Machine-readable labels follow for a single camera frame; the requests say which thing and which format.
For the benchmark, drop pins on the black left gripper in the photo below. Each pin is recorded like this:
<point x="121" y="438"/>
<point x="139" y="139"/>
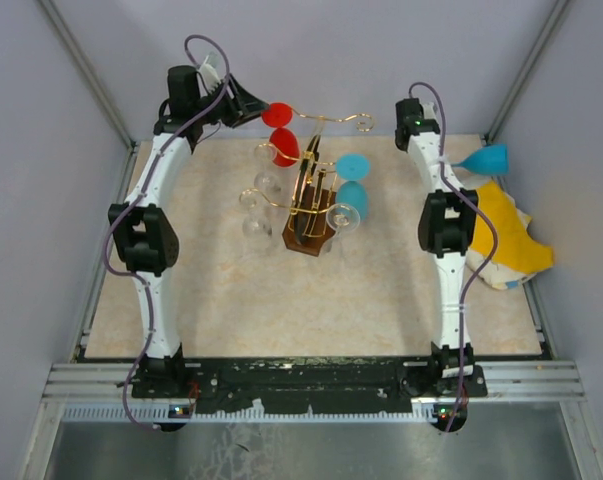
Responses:
<point x="248" y="104"/>

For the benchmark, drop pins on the red plastic wine glass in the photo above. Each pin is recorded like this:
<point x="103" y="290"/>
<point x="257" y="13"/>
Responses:
<point x="278" y="116"/>

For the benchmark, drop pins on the blue wine glass front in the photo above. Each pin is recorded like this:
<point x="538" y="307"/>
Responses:
<point x="352" y="168"/>

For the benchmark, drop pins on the blue wine glass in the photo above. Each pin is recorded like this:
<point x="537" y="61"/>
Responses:
<point x="490" y="160"/>
<point x="352" y="168"/>

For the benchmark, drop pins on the clear wine glass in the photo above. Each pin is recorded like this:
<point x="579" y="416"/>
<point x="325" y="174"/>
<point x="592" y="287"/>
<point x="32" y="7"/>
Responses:
<point x="256" y="227"/>
<point x="343" y="219"/>
<point x="267" y="179"/>

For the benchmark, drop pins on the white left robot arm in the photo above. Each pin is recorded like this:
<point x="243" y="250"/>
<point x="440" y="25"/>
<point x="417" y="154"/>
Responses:
<point x="144" y="238"/>

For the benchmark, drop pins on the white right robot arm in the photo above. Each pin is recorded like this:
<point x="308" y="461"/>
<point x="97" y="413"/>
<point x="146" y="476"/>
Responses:
<point x="446" y="226"/>

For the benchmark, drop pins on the yellow patterned cloth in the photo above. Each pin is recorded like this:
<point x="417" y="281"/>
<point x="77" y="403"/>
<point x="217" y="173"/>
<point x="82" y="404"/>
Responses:
<point x="518" y="257"/>

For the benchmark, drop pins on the gold wire glass rack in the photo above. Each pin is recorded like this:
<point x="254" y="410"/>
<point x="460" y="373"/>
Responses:
<point x="309" y="189"/>

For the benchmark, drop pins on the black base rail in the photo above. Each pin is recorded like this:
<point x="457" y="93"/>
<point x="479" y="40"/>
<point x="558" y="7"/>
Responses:
<point x="304" y="390"/>

